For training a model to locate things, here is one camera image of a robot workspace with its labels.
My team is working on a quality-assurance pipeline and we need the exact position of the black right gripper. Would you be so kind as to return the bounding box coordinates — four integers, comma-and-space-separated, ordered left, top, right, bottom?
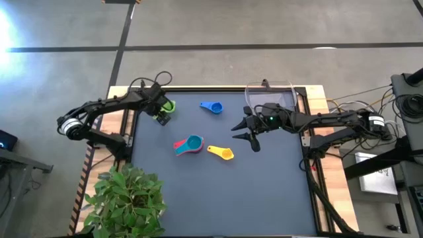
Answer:
230, 104, 267, 153

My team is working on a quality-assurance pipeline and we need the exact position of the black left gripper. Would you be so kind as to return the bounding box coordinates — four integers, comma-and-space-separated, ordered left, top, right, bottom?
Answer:
147, 95, 173, 127

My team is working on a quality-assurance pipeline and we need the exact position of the green measuring cup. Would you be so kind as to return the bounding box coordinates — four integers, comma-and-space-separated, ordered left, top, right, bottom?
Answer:
152, 100, 177, 120

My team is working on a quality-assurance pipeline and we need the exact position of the yellow measuring cup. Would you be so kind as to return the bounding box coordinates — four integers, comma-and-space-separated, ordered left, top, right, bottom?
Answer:
206, 145, 235, 161

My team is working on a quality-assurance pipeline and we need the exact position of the blue measuring cup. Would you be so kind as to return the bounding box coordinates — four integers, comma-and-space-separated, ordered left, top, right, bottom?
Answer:
199, 100, 224, 115

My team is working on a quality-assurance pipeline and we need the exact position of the teal measuring cup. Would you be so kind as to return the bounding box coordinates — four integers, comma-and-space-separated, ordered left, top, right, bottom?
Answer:
174, 134, 205, 156

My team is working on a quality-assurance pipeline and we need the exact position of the clear plastic basket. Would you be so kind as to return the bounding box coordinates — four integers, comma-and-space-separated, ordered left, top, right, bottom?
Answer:
244, 80, 298, 113

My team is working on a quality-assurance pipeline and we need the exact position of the green leafy potted plant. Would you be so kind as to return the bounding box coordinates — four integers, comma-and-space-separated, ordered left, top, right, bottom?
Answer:
79, 163, 168, 238

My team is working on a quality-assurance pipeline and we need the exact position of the white box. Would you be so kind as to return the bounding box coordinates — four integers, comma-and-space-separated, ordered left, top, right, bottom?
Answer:
355, 151, 399, 196

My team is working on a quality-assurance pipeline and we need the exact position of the dark grey side desk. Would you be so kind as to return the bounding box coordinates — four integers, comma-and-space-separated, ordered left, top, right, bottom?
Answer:
0, 147, 54, 229

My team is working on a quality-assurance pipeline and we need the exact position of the dark tablet screen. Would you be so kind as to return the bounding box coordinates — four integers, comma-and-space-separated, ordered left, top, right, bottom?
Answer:
0, 129, 19, 152

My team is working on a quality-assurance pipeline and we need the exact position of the grey equipment stand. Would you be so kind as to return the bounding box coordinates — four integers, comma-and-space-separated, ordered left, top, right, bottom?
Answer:
391, 73, 423, 156

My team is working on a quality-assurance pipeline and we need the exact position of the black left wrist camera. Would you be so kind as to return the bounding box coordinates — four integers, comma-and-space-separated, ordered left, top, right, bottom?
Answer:
145, 83, 165, 100

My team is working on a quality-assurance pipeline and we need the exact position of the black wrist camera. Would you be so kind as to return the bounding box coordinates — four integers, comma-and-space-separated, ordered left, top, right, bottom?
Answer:
260, 102, 284, 130
145, 83, 165, 100

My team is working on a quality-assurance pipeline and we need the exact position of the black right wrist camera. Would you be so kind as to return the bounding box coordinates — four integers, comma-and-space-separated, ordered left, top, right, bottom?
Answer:
260, 102, 284, 130

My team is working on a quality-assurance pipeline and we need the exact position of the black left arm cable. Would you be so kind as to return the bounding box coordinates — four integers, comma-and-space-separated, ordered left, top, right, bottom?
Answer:
127, 71, 173, 97

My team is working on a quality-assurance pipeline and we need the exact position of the black cable bundle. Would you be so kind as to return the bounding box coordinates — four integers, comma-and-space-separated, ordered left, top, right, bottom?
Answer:
299, 155, 356, 234

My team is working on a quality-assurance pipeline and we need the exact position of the black cable coil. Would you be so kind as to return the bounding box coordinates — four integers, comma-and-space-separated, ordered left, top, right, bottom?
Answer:
395, 94, 423, 120

